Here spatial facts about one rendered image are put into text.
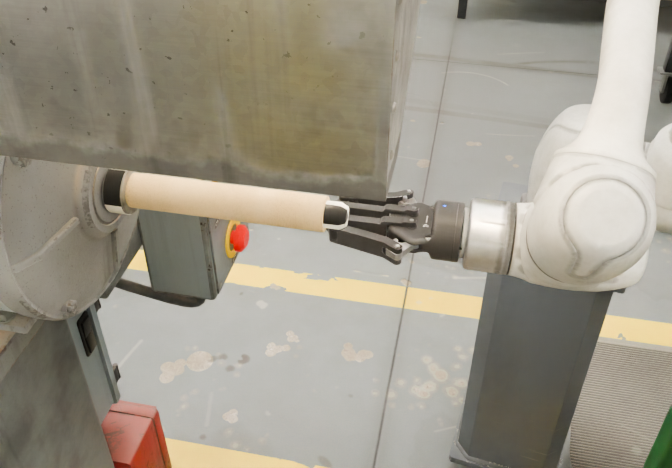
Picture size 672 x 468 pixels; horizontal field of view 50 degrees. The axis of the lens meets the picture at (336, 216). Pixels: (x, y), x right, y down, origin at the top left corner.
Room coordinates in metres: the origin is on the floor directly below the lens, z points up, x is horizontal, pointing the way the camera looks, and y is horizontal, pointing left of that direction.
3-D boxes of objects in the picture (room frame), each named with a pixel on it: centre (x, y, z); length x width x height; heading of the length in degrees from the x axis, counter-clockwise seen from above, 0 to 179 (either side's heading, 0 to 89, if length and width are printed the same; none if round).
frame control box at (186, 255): (0.80, 0.27, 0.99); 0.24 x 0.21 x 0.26; 78
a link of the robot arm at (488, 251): (0.69, -0.18, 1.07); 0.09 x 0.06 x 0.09; 168
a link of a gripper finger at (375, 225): (0.70, -0.04, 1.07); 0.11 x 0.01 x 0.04; 80
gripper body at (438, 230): (0.70, -0.11, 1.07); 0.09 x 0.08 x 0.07; 78
